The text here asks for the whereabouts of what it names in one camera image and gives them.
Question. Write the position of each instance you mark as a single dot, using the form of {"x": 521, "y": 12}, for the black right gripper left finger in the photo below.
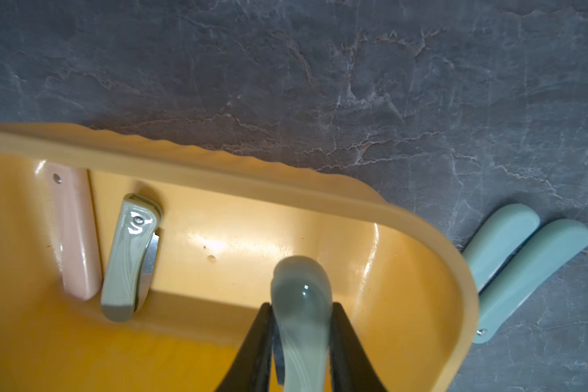
{"x": 251, "y": 368}

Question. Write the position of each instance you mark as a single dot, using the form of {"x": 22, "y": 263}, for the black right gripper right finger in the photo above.
{"x": 350, "y": 367}

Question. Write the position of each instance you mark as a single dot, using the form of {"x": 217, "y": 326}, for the olive green folding fruit knife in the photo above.
{"x": 302, "y": 304}

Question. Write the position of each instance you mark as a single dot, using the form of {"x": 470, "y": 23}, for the yellow plastic storage tray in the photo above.
{"x": 227, "y": 222}

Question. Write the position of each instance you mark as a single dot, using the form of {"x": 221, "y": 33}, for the grey green folding fruit knife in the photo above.
{"x": 132, "y": 258}

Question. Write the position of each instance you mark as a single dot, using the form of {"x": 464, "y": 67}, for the teal folding fruit knife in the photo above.
{"x": 547, "y": 250}
{"x": 501, "y": 234}

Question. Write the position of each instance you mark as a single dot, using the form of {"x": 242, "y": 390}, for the pink folding fruit knife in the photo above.
{"x": 78, "y": 248}

